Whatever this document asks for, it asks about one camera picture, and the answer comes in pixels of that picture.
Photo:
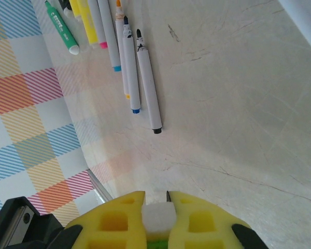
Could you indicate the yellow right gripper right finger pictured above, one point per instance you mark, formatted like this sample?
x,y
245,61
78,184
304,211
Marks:
x,y
202,223

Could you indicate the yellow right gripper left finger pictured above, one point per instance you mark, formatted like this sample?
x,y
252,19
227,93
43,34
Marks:
x,y
111,220

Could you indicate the white pen with green end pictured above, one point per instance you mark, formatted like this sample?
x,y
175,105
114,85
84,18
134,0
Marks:
x,y
158,218

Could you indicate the white pen with black end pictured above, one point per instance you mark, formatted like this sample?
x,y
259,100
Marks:
x,y
149,85

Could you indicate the white pen with blue end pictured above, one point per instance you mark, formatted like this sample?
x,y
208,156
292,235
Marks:
x,y
131,72

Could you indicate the white pen with orange end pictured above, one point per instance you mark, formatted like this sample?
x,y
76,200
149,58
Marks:
x,y
120,52

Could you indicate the white pen with cyan end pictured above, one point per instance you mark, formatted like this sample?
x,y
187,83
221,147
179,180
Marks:
x,y
110,33

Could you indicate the yellow highlighter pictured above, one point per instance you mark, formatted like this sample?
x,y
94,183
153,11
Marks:
x,y
74,7
89,24

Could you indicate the white pen with pink end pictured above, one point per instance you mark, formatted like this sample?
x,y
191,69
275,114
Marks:
x,y
98,23

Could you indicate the green marker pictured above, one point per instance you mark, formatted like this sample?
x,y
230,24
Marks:
x,y
61,26

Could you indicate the black whiteboard marker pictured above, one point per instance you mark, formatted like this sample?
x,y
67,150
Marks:
x,y
67,11

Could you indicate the aluminium frame side rail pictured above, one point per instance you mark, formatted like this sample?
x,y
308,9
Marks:
x,y
101,187

